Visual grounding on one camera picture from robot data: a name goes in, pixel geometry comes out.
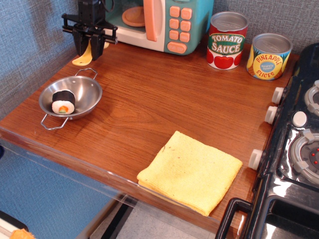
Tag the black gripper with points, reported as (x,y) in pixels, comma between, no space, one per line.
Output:
(90,22)

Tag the yellow dish brush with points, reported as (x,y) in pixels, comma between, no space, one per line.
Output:
(85,59)

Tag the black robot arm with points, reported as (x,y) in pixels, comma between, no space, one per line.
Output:
(90,28)

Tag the teal toy microwave oven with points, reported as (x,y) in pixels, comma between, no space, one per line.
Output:
(171,26)

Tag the toy sushi roll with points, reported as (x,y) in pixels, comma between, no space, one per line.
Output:
(63,102)

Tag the tomato sauce can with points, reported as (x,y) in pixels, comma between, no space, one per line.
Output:
(226,40)

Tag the yellow folded cloth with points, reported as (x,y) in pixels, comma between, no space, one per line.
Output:
(191,173)

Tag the pineapple slices can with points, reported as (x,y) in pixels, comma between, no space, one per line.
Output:
(268,56)

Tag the white stove knob top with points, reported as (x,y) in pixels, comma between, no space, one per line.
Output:
(277,95)

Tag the white stove knob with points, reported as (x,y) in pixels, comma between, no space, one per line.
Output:
(270,114)
(277,95)
(255,159)

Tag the white stove knob middle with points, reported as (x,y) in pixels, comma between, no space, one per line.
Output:
(270,114)

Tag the white stove knob bottom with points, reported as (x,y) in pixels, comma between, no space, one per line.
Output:
(255,159)

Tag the orange plush object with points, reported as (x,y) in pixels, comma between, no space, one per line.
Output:
(21,234)

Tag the black toy stove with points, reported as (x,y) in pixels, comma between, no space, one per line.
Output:
(285,202)

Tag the small steel bowl with handles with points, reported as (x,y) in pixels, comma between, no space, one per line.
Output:
(87,91)

